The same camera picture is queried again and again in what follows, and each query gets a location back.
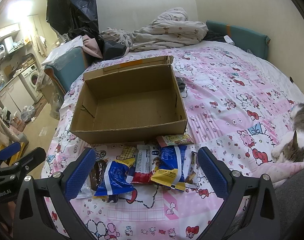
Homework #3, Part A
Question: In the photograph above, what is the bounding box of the dark chocolate clear packet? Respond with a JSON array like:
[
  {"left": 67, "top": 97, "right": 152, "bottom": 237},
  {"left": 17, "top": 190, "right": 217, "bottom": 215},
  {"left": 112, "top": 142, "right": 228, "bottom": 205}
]
[{"left": 89, "top": 160, "right": 107, "bottom": 191}]

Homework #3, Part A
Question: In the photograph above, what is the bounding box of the blue yellow snack bag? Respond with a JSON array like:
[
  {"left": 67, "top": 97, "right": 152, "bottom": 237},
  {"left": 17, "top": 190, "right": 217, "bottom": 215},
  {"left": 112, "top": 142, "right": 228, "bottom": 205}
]
[
  {"left": 151, "top": 145, "right": 187, "bottom": 191},
  {"left": 94, "top": 157, "right": 135, "bottom": 197}
]

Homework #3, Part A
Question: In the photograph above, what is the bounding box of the pompompurin yellow snack packet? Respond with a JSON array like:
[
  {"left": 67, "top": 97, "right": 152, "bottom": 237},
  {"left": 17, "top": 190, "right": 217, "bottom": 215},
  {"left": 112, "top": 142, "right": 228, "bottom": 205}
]
[{"left": 156, "top": 134, "right": 194, "bottom": 147}]

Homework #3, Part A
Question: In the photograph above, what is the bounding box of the yellow checkered wafer packet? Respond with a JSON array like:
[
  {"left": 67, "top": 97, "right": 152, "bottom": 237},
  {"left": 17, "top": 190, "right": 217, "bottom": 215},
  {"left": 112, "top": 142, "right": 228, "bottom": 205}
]
[{"left": 116, "top": 145, "right": 137, "bottom": 160}]

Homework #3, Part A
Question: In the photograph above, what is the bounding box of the red white snack bar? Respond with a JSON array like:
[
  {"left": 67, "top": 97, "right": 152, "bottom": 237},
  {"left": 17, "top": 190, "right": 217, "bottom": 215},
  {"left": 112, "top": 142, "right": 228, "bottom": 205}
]
[{"left": 132, "top": 145, "right": 161, "bottom": 184}]

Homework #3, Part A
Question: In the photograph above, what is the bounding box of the brown chocolate bar wrapper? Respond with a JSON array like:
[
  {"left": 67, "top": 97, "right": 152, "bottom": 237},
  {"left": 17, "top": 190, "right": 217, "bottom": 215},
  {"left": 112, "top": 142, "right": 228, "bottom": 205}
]
[{"left": 185, "top": 151, "right": 199, "bottom": 189}]

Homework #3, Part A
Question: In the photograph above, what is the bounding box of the white plastic bag on floor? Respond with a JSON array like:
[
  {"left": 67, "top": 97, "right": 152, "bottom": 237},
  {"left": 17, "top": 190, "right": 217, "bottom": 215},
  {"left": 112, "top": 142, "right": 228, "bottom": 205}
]
[{"left": 21, "top": 105, "right": 36, "bottom": 123}]

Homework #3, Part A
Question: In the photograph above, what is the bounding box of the grey white cat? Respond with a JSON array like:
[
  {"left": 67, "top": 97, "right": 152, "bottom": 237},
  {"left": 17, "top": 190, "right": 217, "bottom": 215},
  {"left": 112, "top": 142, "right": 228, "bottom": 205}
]
[{"left": 271, "top": 103, "right": 304, "bottom": 163}]

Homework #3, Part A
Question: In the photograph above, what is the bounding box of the white washing machine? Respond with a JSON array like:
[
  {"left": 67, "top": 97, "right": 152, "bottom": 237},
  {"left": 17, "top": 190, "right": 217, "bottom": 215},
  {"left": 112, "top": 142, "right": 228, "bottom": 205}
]
[{"left": 18, "top": 64, "right": 42, "bottom": 103}]

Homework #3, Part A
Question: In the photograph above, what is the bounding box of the teal side cushion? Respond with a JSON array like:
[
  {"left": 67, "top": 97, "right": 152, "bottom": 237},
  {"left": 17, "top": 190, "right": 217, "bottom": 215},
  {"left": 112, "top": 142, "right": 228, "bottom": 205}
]
[{"left": 44, "top": 47, "right": 89, "bottom": 95}]

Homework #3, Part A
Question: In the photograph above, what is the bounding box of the pink cartoon bed sheet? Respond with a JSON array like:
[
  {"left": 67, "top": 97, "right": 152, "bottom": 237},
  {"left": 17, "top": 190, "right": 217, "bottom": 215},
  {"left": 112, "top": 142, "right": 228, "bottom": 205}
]
[{"left": 41, "top": 41, "right": 304, "bottom": 240}]

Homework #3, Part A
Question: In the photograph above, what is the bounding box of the pink garment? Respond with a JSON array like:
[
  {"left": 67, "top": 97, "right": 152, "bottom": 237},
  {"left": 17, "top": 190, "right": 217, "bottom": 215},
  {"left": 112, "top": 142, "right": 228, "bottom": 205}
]
[{"left": 82, "top": 35, "right": 103, "bottom": 59}]

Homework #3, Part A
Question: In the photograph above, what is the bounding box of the grey sock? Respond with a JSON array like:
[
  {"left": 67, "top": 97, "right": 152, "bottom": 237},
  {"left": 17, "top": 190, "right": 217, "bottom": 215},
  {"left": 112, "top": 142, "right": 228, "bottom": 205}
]
[{"left": 176, "top": 77, "right": 186, "bottom": 93}]

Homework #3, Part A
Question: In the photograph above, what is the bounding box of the brown cardboard box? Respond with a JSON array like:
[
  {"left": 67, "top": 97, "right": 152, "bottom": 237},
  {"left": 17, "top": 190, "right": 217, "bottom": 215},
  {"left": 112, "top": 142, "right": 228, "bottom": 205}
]
[{"left": 70, "top": 55, "right": 187, "bottom": 144}]

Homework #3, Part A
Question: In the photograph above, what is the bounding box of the black plastic bag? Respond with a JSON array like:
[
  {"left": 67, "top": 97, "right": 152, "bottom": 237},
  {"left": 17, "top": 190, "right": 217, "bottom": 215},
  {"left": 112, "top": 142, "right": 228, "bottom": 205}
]
[{"left": 46, "top": 0, "right": 127, "bottom": 60}]

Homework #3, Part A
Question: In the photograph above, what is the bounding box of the teal headboard cushion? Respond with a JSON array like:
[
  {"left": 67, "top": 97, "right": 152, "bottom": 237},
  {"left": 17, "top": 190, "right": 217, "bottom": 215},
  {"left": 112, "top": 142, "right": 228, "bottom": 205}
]
[{"left": 204, "top": 20, "right": 270, "bottom": 60}]

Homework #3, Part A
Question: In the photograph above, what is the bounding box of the crumpled beige blanket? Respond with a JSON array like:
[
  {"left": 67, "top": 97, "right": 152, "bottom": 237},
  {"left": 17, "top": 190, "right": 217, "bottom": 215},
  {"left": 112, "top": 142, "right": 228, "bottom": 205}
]
[{"left": 100, "top": 7, "right": 208, "bottom": 52}]

